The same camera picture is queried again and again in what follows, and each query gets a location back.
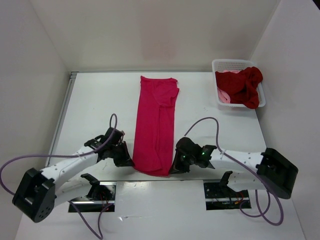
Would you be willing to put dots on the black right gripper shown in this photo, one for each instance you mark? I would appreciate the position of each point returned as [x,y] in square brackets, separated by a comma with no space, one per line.
[177,167]

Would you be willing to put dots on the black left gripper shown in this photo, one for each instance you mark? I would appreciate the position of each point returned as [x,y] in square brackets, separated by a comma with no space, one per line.
[125,160]

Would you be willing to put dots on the magenta t shirt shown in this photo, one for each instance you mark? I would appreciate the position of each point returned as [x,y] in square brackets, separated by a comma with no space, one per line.
[155,126]

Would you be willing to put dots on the dark red t shirt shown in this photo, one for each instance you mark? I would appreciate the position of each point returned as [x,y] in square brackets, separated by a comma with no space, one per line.
[242,86]

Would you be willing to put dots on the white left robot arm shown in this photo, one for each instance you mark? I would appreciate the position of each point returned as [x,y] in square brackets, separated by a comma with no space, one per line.
[40,191]

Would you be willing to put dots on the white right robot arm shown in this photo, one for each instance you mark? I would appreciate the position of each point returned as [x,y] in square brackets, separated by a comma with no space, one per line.
[244,170]

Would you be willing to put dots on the light pink t shirt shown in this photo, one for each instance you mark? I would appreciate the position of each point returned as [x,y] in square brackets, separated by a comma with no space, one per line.
[223,96]

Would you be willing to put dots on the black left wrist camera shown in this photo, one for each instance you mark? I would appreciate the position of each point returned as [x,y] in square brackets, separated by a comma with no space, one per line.
[113,136]

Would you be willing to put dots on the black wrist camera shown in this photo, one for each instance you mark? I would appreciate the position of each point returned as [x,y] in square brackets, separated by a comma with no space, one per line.
[113,136]
[187,147]

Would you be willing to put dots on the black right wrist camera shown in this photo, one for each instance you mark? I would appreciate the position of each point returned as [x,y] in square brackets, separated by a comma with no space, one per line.
[187,147]

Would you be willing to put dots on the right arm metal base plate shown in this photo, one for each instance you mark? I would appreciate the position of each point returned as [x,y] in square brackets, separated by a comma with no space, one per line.
[221,198]

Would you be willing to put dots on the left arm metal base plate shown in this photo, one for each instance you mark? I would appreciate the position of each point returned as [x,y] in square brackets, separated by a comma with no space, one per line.
[105,197]

